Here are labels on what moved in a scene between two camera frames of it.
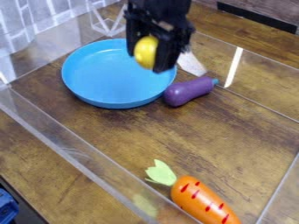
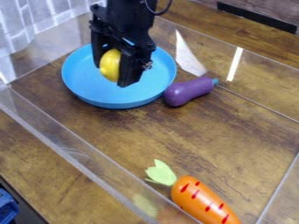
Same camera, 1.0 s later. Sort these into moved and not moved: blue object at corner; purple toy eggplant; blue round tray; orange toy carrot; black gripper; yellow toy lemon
Moved: black gripper; yellow toy lemon
Not moved: orange toy carrot; blue object at corner; purple toy eggplant; blue round tray
